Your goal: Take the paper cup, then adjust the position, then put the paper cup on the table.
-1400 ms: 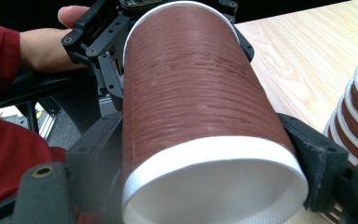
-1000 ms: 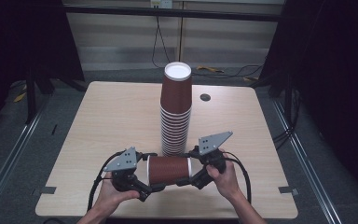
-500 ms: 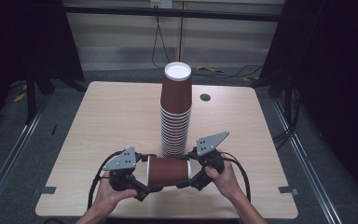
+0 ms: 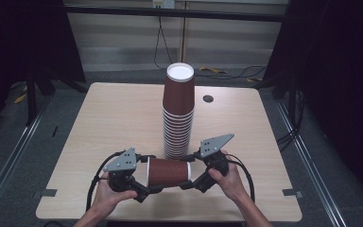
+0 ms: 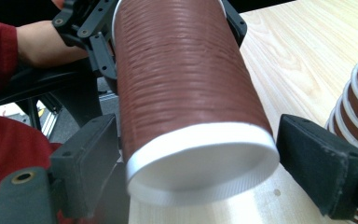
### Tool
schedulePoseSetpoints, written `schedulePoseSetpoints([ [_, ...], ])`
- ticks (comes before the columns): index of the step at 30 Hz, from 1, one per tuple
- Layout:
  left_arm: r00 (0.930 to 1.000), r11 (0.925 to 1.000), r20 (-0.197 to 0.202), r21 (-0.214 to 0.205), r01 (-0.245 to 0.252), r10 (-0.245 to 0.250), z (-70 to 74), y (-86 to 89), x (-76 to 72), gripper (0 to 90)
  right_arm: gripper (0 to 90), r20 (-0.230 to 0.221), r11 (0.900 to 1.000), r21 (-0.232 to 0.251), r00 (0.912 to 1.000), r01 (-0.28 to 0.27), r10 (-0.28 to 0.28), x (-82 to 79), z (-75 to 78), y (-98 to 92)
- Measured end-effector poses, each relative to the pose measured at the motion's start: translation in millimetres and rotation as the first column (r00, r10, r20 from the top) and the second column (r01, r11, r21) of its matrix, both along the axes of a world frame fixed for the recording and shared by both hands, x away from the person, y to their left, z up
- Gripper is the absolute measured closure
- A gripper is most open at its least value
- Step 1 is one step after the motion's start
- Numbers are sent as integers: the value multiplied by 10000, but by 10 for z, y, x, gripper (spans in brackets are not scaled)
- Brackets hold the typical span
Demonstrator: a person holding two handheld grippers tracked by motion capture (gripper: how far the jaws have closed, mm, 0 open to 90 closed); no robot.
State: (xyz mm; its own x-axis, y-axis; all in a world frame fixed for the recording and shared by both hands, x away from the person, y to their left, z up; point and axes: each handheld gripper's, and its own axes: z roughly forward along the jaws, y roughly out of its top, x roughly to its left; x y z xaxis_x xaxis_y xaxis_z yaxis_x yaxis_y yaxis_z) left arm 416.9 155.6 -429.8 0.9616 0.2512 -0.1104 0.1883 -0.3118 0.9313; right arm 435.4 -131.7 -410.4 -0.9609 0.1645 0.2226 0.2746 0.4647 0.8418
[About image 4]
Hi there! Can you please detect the person's left hand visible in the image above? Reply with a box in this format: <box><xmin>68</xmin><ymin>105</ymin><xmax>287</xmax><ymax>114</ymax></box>
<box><xmin>91</xmin><ymin>172</ymin><xmax>139</xmax><ymax>218</ymax></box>

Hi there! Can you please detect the stack of brown cups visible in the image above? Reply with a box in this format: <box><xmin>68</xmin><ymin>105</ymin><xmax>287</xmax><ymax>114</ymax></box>
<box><xmin>162</xmin><ymin>61</ymin><xmax>196</xmax><ymax>161</ymax></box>

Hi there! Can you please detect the brown ribbed paper cup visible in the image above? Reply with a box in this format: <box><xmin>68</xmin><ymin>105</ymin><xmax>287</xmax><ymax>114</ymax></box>
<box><xmin>146</xmin><ymin>157</ymin><xmax>192</xmax><ymax>188</ymax></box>

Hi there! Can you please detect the black floor cable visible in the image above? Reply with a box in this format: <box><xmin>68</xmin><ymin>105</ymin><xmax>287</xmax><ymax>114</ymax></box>
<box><xmin>195</xmin><ymin>64</ymin><xmax>268</xmax><ymax>80</ymax></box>

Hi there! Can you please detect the black hanging wall cable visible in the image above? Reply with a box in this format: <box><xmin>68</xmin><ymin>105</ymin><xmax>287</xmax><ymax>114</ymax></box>
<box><xmin>153</xmin><ymin>15</ymin><xmax>174</xmax><ymax>70</ymax></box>

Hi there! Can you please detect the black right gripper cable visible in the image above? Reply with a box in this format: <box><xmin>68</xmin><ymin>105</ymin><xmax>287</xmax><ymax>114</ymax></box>
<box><xmin>226</xmin><ymin>153</ymin><xmax>256</xmax><ymax>203</ymax></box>

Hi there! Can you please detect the black horizontal bar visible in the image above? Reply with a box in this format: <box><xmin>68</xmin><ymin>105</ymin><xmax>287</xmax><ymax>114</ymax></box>
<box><xmin>63</xmin><ymin>4</ymin><xmax>285</xmax><ymax>23</ymax></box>

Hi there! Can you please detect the grey tape piece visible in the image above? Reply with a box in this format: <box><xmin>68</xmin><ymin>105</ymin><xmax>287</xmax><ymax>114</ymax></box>
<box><xmin>40</xmin><ymin>188</ymin><xmax>59</xmax><ymax>199</ymax></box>
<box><xmin>282</xmin><ymin>187</ymin><xmax>303</xmax><ymax>200</ymax></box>

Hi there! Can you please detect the black curtain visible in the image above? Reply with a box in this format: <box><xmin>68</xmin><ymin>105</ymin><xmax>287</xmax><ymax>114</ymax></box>
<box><xmin>0</xmin><ymin>0</ymin><xmax>87</xmax><ymax>140</ymax></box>
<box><xmin>260</xmin><ymin>0</ymin><xmax>363</xmax><ymax>210</ymax></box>

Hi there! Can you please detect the white wall socket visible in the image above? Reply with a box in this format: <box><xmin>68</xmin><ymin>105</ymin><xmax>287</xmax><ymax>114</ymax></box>
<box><xmin>151</xmin><ymin>0</ymin><xmax>176</xmax><ymax>9</ymax></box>

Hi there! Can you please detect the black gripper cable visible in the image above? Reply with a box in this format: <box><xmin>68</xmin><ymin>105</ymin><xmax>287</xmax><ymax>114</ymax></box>
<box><xmin>85</xmin><ymin>150</ymin><xmax>127</xmax><ymax>213</ymax></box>
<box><xmin>226</xmin><ymin>153</ymin><xmax>256</xmax><ymax>203</ymax></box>

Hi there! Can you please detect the black cable bundle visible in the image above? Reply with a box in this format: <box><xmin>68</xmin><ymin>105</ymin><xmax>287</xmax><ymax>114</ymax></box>
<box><xmin>275</xmin><ymin>89</ymin><xmax>307</xmax><ymax>153</ymax></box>

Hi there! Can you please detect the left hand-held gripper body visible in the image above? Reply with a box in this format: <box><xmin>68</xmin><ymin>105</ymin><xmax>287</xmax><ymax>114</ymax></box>
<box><xmin>103</xmin><ymin>147</ymin><xmax>150</xmax><ymax>203</ymax></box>

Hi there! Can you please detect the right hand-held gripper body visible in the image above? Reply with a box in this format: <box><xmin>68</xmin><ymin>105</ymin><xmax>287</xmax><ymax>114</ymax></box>
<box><xmin>193</xmin><ymin>133</ymin><xmax>235</xmax><ymax>193</ymax></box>

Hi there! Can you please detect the person's right hand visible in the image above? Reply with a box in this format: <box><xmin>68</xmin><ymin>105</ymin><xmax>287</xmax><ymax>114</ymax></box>
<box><xmin>208</xmin><ymin>150</ymin><xmax>250</xmax><ymax>202</ymax></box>

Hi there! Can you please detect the metal floor rail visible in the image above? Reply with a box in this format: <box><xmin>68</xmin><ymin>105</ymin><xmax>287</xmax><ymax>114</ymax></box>
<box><xmin>274</xmin><ymin>99</ymin><xmax>348</xmax><ymax>227</ymax></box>
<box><xmin>0</xmin><ymin>102</ymin><xmax>46</xmax><ymax>219</ymax></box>

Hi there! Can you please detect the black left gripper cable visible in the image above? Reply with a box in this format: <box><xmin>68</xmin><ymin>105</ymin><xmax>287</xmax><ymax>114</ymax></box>
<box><xmin>85</xmin><ymin>150</ymin><xmax>127</xmax><ymax>213</ymax></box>

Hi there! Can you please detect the yellow floor item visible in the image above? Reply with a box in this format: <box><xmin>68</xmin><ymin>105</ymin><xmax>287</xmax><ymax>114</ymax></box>
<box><xmin>12</xmin><ymin>92</ymin><xmax>28</xmax><ymax>105</ymax></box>
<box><xmin>199</xmin><ymin>65</ymin><xmax>228</xmax><ymax>76</ymax></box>

